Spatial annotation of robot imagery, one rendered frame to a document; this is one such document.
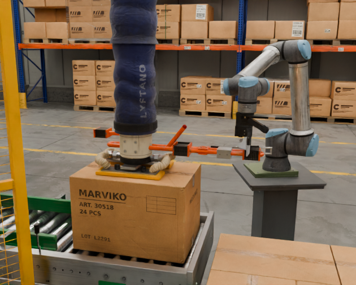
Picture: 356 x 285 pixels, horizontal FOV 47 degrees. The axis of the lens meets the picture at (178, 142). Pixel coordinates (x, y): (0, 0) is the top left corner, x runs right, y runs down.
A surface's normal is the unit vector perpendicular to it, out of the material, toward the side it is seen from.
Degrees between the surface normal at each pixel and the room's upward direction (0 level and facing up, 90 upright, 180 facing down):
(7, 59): 90
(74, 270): 90
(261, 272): 0
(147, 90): 70
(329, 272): 0
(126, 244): 90
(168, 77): 90
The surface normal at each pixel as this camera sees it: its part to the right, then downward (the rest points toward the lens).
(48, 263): -0.22, 0.22
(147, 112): 0.62, 0.00
